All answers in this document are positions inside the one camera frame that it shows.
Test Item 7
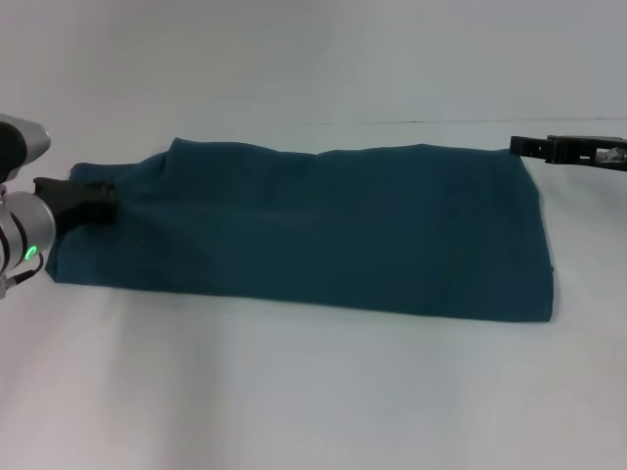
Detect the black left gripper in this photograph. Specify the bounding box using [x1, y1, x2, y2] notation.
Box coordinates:
[32, 176, 121, 235]

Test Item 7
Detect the blue teal shirt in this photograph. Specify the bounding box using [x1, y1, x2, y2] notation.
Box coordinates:
[44, 136, 557, 324]

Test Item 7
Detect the left gripper cable with plug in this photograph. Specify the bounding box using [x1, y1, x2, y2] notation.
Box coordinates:
[0, 254, 48, 301]

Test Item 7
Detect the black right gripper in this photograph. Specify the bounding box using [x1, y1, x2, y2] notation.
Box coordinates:
[508, 134, 627, 173]

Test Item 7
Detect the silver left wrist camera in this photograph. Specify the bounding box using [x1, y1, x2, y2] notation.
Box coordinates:
[0, 113, 53, 185]

